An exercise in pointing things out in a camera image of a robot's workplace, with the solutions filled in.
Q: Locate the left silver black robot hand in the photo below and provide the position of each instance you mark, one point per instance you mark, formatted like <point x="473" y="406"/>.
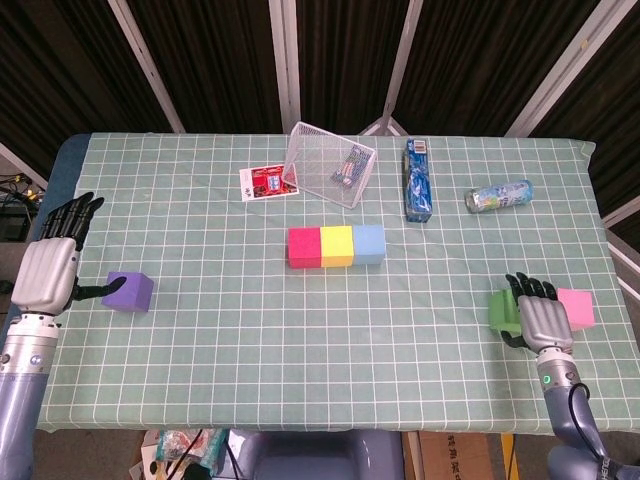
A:
<point x="45" y="275"/>

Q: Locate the red printed card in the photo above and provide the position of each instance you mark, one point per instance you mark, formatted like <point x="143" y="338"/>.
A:
<point x="262" y="184"/>

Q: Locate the green foam cube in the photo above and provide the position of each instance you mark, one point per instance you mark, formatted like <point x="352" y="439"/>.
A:
<point x="502" y="312"/>

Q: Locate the purple foam cube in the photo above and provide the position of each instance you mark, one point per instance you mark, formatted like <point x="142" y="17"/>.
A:
<point x="132" y="295"/>

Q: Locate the brown cardboard box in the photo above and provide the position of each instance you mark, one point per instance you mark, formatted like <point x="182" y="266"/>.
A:
<point x="460" y="457"/>

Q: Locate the blue-grey robot torso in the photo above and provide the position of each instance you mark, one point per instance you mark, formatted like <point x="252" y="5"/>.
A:
<point x="320" y="455"/>

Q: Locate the dark pleated curtain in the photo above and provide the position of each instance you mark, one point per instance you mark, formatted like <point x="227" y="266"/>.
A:
<point x="225" y="60"/>

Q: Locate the green plastic snack bag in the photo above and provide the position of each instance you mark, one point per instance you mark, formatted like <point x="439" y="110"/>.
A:
<point x="175" y="445"/>

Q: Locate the pink foam cube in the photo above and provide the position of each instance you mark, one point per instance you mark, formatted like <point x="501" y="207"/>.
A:
<point x="577" y="307"/>

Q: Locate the light blue foam cube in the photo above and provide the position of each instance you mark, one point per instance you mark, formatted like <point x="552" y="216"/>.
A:
<point x="369" y="244"/>

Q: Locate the white frame post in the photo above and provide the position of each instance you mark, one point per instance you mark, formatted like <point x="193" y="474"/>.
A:
<point x="25" y="165"/>
<point x="555" y="70"/>
<point x="625" y="267"/>
<point x="622" y="212"/>
<point x="285" y="60"/>
<point x="402" y="60"/>
<point x="145" y="65"/>

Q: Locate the black electronics box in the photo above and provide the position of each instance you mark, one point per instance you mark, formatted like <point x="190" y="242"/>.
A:
<point x="12" y="225"/>

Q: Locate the light blue beverage can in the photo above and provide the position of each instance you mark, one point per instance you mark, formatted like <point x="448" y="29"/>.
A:
<point x="500" y="196"/>

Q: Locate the yellow foam cube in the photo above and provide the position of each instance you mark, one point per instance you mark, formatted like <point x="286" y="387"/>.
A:
<point x="337" y="245"/>

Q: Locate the blue carton box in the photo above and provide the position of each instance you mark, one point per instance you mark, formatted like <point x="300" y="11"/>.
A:
<point x="417" y="185"/>

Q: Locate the green checked tablecloth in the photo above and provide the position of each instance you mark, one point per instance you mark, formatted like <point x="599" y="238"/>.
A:
<point x="350" y="350"/>

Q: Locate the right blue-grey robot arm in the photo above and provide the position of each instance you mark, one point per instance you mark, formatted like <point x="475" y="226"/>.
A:
<point x="565" y="400"/>

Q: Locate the blue snack packet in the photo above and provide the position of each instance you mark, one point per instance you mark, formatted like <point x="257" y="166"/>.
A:
<point x="350" y="167"/>

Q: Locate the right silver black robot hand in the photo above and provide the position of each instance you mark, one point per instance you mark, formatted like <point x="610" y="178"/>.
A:
<point x="545" y="322"/>

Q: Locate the red foam cube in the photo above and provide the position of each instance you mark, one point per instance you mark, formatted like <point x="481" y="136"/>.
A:
<point x="304" y="247"/>

